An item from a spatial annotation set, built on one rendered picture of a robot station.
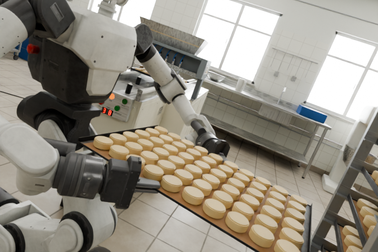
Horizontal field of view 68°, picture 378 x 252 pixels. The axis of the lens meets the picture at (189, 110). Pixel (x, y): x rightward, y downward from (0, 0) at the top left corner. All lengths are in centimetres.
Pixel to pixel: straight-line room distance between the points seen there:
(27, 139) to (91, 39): 40
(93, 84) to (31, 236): 63
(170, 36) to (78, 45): 150
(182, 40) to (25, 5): 162
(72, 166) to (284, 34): 491
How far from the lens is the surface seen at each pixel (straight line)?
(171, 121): 229
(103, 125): 172
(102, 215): 108
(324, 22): 539
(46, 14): 83
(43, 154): 59
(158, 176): 70
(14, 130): 62
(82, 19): 90
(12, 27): 79
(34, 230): 126
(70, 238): 105
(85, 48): 89
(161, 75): 124
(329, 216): 102
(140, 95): 157
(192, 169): 80
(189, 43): 229
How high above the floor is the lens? 119
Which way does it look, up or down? 11 degrees down
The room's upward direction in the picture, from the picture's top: 20 degrees clockwise
